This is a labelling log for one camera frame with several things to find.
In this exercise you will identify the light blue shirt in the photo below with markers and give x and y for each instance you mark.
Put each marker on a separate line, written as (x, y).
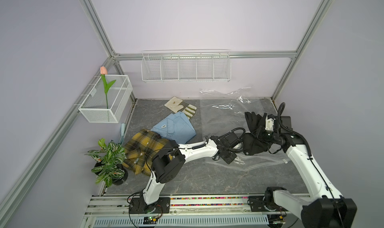
(175, 127)

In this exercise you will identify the white wire wall shelf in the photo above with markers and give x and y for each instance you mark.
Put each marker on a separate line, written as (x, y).
(186, 65)

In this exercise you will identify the green potted plant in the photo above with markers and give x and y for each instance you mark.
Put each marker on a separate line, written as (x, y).
(109, 163)

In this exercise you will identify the black shirt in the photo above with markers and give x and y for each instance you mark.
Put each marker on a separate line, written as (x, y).
(252, 145)

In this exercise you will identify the pink artificial tulip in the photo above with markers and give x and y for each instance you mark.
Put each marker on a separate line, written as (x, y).
(107, 85)

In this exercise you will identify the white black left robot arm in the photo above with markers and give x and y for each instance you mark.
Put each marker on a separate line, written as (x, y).
(168, 162)

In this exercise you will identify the clear plastic vacuum bag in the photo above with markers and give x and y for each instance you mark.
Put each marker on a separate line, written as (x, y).
(223, 112)

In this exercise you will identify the white wire side basket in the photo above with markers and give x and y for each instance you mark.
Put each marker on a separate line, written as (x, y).
(93, 107)

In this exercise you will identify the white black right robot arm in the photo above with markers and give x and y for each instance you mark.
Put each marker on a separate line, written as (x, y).
(327, 207)

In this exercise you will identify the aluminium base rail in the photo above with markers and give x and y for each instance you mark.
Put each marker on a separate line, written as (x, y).
(193, 205)

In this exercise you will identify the cream green work glove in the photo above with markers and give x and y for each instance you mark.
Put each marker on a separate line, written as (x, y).
(178, 105)

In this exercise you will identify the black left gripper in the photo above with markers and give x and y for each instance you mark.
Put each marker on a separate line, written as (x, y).
(229, 160)

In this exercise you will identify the yellow plaid shirt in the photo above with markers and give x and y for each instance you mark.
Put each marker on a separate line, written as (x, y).
(140, 150)

